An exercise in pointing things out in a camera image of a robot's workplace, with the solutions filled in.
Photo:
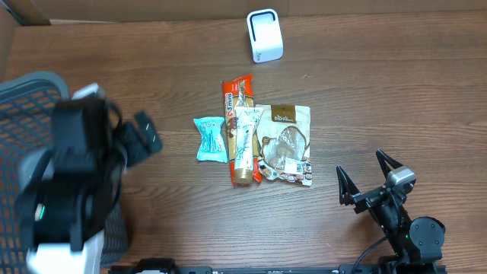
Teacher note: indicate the white barcode scanner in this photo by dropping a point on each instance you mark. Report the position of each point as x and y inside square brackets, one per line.
[265, 35]

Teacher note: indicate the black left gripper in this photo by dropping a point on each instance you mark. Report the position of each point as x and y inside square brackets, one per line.
[154, 138]

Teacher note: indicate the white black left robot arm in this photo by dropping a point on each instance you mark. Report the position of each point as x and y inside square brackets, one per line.
[72, 196]

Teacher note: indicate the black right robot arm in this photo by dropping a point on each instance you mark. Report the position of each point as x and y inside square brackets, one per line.
[417, 243]

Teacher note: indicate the brown white nut pouch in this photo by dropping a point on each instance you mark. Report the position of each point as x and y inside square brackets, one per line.
[283, 134]

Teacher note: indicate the grey plastic basket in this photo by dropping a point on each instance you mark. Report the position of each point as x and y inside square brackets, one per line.
[26, 107]

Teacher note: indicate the white cream tube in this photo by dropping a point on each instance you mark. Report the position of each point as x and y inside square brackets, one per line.
[247, 121]

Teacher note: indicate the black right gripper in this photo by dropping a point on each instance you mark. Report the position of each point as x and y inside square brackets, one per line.
[349, 191]

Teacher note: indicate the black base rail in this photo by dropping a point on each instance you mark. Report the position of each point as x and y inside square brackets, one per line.
[169, 266]

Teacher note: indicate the teal snack packet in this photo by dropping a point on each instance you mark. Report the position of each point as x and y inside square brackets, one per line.
[212, 147]

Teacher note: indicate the orange spaghetti packet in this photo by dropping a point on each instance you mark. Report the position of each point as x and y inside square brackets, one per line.
[239, 91]

